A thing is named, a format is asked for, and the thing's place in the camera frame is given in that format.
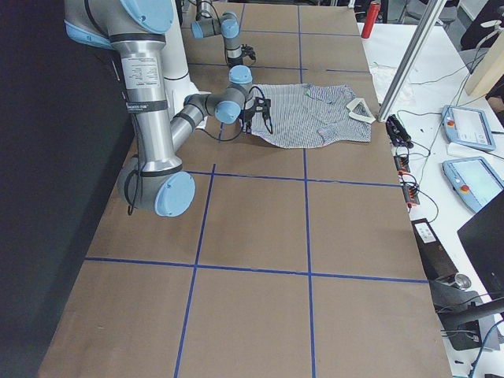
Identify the black monitor stand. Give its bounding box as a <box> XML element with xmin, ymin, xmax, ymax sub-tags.
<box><xmin>429</xmin><ymin>281</ymin><xmax>503</xmax><ymax>351</ymax></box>

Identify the blue teach pendant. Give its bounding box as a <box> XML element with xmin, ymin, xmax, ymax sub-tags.
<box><xmin>442</xmin><ymin>157</ymin><xmax>503</xmax><ymax>213</ymax></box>
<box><xmin>442</xmin><ymin>106</ymin><xmax>496</xmax><ymax>151</ymax></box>

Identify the red cylindrical bottle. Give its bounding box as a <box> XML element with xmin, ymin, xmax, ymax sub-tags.
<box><xmin>361</xmin><ymin>1</ymin><xmax>381</xmax><ymax>39</ymax></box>

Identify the aluminium frame post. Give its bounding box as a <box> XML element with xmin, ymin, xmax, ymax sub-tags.
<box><xmin>377</xmin><ymin>0</ymin><xmax>447</xmax><ymax>122</ymax></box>

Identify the black box with label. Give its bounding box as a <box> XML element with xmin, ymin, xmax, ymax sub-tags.
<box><xmin>411</xmin><ymin>218</ymin><xmax>458</xmax><ymax>280</ymax></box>

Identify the blue white striped polo shirt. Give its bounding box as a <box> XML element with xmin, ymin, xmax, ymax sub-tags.
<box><xmin>250</xmin><ymin>83</ymin><xmax>375</xmax><ymax>149</ymax></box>

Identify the far blue teach pendant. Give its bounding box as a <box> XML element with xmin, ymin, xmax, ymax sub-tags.
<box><xmin>442</xmin><ymin>106</ymin><xmax>496</xmax><ymax>151</ymax></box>

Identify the near blue teach pendant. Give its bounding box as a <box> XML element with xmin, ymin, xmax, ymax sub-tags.
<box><xmin>442</xmin><ymin>157</ymin><xmax>503</xmax><ymax>213</ymax></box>

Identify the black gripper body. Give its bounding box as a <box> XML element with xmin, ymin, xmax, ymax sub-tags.
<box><xmin>227</xmin><ymin>57</ymin><xmax>243</xmax><ymax>69</ymax></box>
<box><xmin>239</xmin><ymin>106</ymin><xmax>256</xmax><ymax>125</ymax></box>

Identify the clear plastic bag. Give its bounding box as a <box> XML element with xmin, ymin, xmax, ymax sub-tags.
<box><xmin>369</xmin><ymin>62</ymin><xmax>416</xmax><ymax>106</ymax></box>

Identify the black monitor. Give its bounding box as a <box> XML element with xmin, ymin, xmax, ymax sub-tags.
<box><xmin>458</xmin><ymin>195</ymin><xmax>503</xmax><ymax>299</ymax></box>

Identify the grey orange usb hub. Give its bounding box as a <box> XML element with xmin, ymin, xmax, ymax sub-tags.
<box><xmin>393</xmin><ymin>155</ymin><xmax>410</xmax><ymax>176</ymax></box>
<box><xmin>402</xmin><ymin>181</ymin><xmax>420</xmax><ymax>209</ymax></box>

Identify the black power strip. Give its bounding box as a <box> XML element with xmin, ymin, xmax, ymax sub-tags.
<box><xmin>385</xmin><ymin>114</ymin><xmax>413</xmax><ymax>149</ymax></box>

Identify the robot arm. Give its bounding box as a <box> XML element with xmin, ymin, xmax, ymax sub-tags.
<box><xmin>191</xmin><ymin>1</ymin><xmax>243</xmax><ymax>68</ymax></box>
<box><xmin>65</xmin><ymin>1</ymin><xmax>254</xmax><ymax>217</ymax></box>

